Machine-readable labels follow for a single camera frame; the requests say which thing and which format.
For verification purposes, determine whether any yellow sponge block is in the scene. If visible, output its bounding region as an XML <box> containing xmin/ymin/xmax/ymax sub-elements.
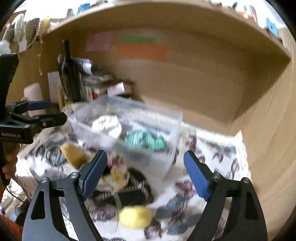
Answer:
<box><xmin>60</xmin><ymin>143</ymin><xmax>88</xmax><ymax>169</ymax></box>

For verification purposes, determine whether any white fluffy cloth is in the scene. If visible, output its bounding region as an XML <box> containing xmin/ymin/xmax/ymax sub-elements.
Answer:
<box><xmin>91</xmin><ymin>115</ymin><xmax>122</xmax><ymax>139</ymax></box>

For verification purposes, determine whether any round yellow sponge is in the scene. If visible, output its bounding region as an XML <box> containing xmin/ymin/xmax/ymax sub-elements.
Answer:
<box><xmin>119</xmin><ymin>206</ymin><xmax>153</xmax><ymax>229</ymax></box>

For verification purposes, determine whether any black white patterned scarf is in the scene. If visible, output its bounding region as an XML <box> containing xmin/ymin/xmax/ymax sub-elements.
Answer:
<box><xmin>90</xmin><ymin>168</ymin><xmax>154</xmax><ymax>208</ymax></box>

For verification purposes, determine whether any green mesh cloth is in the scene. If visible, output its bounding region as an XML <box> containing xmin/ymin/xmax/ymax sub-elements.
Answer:
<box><xmin>125</xmin><ymin>131</ymin><xmax>167</xmax><ymax>152</ymax></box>

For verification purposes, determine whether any floral print cloth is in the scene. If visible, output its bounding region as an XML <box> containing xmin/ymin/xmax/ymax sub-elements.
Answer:
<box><xmin>96</xmin><ymin>153</ymin><xmax>130</xmax><ymax>192</ymax></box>

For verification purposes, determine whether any person's left hand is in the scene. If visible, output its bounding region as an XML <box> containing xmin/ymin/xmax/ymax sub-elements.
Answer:
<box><xmin>2</xmin><ymin>142</ymin><xmax>20</xmax><ymax>179</ymax></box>

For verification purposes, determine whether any pink ceramic mug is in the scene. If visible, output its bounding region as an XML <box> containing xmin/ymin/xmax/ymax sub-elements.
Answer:
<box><xmin>23</xmin><ymin>83</ymin><xmax>46</xmax><ymax>116</ymax></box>

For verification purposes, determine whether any white paper sheet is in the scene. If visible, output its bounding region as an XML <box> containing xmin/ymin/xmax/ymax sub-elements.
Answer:
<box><xmin>47</xmin><ymin>71</ymin><xmax>62</xmax><ymax>104</ymax></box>

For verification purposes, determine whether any dark wine bottle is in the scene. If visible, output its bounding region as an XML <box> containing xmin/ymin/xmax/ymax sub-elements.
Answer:
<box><xmin>59</xmin><ymin>40</ymin><xmax>83</xmax><ymax>103</ymax></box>

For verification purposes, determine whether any stack of papers and magazines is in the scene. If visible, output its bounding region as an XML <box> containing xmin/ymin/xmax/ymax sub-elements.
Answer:
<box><xmin>76</xmin><ymin>58</ymin><xmax>134</xmax><ymax>102</ymax></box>

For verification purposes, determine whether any small white cardboard box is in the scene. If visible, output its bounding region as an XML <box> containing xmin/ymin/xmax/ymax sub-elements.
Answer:
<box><xmin>107</xmin><ymin>82</ymin><xmax>132</xmax><ymax>96</ymax></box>

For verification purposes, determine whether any pink paper note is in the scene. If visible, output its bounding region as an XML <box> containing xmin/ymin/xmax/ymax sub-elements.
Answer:
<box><xmin>86</xmin><ymin>32</ymin><xmax>112</xmax><ymax>52</ymax></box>

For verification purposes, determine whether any butterfly print lace tablecloth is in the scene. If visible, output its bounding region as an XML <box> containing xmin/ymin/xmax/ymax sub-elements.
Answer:
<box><xmin>16</xmin><ymin>103</ymin><xmax>251</xmax><ymax>240</ymax></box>

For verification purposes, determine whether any clear plastic storage box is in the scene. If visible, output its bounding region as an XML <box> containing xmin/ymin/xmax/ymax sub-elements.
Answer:
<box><xmin>68</xmin><ymin>95</ymin><xmax>183</xmax><ymax>179</ymax></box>

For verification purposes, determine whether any green paper note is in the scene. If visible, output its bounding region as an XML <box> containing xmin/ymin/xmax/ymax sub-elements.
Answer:
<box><xmin>119</xmin><ymin>36</ymin><xmax>155</xmax><ymax>44</ymax></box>

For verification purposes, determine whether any orange paper note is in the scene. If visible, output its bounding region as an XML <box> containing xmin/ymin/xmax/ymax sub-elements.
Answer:
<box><xmin>115</xmin><ymin>43</ymin><xmax>168</xmax><ymax>62</ymax></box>

